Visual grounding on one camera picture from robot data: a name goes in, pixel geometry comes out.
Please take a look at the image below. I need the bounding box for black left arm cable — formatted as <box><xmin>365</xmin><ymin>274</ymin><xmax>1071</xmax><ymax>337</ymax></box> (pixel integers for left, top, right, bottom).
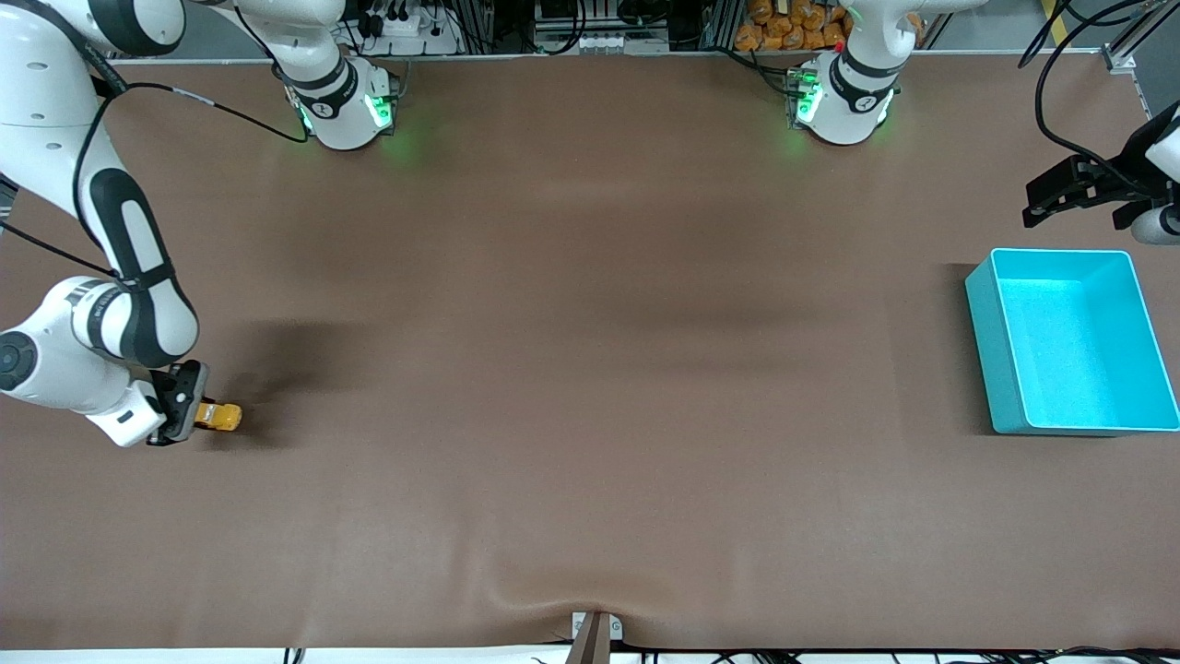
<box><xmin>1018</xmin><ymin>0</ymin><xmax>1158</xmax><ymax>196</ymax></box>

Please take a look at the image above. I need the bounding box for white power strip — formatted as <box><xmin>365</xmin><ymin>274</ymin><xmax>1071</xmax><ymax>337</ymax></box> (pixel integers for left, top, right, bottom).
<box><xmin>353</xmin><ymin>0</ymin><xmax>464</xmax><ymax>57</ymax></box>

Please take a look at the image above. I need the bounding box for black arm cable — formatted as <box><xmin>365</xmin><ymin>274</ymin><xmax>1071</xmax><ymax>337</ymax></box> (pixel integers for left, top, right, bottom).
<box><xmin>0</xmin><ymin>0</ymin><xmax>311</xmax><ymax>279</ymax></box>
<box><xmin>1018</xmin><ymin>0</ymin><xmax>1158</xmax><ymax>196</ymax></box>

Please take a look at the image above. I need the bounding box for teal plastic bin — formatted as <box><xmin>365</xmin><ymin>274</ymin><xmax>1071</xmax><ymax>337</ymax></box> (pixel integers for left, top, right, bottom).
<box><xmin>965</xmin><ymin>247</ymin><xmax>1180</xmax><ymax>436</ymax></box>

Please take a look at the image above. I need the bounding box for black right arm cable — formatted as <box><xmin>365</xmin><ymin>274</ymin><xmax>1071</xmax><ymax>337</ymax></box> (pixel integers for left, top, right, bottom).
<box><xmin>0</xmin><ymin>0</ymin><xmax>311</xmax><ymax>279</ymax></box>

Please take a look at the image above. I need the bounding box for white terminal block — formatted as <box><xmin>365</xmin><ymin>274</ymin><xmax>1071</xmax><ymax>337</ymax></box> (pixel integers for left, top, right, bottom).
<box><xmin>533</xmin><ymin>31</ymin><xmax>671</xmax><ymax>55</ymax></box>

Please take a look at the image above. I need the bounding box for brown table mat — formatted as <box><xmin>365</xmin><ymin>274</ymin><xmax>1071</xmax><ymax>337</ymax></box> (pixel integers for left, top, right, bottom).
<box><xmin>0</xmin><ymin>53</ymin><xmax>1180</xmax><ymax>652</ymax></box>

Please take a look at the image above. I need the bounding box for orange snack bags pile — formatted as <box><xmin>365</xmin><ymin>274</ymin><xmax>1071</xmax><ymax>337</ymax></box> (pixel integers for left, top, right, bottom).
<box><xmin>734</xmin><ymin>0</ymin><xmax>856</xmax><ymax>53</ymax></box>

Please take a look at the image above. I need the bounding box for metal table clamp bracket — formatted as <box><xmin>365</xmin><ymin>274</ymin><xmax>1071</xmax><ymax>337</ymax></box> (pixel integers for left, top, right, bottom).
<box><xmin>564</xmin><ymin>611</ymin><xmax>624</xmax><ymax>664</ymax></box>

